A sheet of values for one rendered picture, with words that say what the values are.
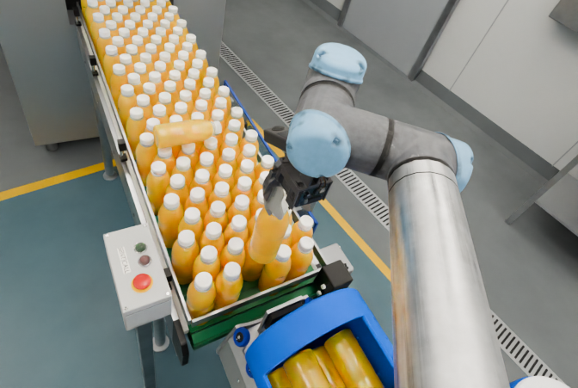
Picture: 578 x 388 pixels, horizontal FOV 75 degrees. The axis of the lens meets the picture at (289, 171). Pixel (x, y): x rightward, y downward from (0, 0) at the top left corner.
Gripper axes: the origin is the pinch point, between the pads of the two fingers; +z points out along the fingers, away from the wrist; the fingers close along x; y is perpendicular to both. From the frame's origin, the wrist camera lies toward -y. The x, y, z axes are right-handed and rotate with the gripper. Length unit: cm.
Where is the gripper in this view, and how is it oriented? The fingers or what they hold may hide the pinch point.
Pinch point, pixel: (279, 204)
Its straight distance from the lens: 76.2
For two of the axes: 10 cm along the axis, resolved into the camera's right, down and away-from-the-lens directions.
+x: 8.5, -2.0, 4.8
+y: 4.7, 7.1, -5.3
